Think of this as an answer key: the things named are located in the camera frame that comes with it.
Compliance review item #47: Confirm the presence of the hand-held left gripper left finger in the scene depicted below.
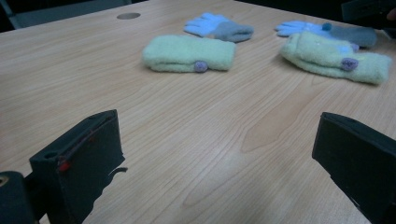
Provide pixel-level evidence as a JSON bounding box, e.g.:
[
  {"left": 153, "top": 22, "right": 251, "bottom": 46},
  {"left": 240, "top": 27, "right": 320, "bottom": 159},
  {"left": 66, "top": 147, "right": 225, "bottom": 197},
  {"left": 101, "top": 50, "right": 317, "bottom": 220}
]
[{"left": 29, "top": 109, "right": 129, "bottom": 224}]

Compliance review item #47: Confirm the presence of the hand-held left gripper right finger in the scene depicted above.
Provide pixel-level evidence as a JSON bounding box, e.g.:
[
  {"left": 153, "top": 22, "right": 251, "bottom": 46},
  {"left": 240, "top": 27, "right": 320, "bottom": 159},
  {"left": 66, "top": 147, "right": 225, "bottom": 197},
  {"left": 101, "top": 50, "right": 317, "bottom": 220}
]
[{"left": 312, "top": 111, "right": 396, "bottom": 224}]

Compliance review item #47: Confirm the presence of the green fuzzy glove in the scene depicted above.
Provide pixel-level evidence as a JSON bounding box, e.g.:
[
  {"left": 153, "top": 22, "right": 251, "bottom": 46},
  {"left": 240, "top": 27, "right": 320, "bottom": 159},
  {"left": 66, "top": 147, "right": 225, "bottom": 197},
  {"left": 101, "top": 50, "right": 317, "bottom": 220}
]
[
  {"left": 279, "top": 31, "right": 393, "bottom": 86},
  {"left": 141, "top": 34, "right": 237, "bottom": 74}
]

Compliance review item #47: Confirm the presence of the round grey table grommet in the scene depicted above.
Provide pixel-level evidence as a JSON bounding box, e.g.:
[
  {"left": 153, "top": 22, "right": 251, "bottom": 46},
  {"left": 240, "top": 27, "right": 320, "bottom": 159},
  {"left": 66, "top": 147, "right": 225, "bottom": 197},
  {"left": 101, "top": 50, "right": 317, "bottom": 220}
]
[{"left": 116, "top": 12, "right": 141, "bottom": 21}]

